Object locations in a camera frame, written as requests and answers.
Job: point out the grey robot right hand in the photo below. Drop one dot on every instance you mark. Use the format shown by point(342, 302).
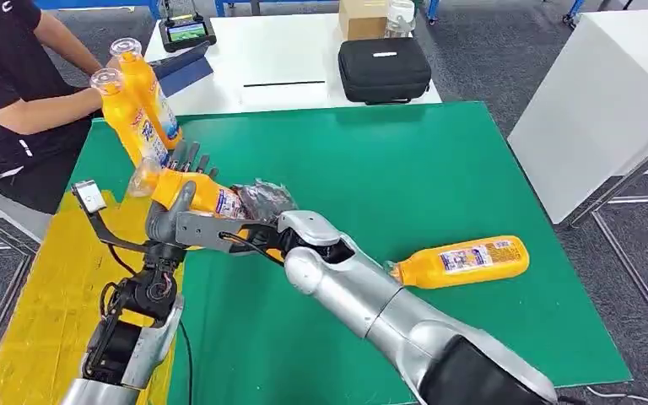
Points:
point(265, 201)

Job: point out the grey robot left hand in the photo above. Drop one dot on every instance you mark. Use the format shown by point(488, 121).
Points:
point(164, 223)

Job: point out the orange drink bottle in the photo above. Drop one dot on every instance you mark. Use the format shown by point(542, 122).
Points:
point(145, 84)
point(469, 262)
point(128, 123)
point(201, 193)

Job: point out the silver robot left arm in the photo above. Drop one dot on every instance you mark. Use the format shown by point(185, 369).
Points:
point(134, 335)

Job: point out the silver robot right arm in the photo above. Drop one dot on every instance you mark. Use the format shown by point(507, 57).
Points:
point(402, 318)

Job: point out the thin black strip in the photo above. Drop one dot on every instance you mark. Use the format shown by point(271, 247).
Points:
point(285, 84)

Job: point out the green mat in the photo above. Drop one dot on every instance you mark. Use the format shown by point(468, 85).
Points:
point(385, 179)

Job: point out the yellow sheet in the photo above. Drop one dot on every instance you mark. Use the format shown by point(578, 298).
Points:
point(61, 290)

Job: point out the blue tablet case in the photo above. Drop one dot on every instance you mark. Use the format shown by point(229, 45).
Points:
point(187, 72)

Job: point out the black zip case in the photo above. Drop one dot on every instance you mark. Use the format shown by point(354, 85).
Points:
point(384, 70)

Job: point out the black controller with screen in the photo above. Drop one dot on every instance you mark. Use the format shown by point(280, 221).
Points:
point(187, 32)

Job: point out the cardboard box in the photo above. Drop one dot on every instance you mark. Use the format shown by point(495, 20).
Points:
point(363, 22)

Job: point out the clear plastic jar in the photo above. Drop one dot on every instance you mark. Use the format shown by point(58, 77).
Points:
point(400, 19)

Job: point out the person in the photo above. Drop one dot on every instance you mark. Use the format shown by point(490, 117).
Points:
point(0, 61)

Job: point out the large white table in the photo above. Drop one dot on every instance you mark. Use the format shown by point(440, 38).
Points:
point(592, 112)

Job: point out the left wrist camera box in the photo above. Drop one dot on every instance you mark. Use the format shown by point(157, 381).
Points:
point(90, 197)

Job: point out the blue metal frame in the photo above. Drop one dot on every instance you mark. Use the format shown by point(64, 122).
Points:
point(95, 3)

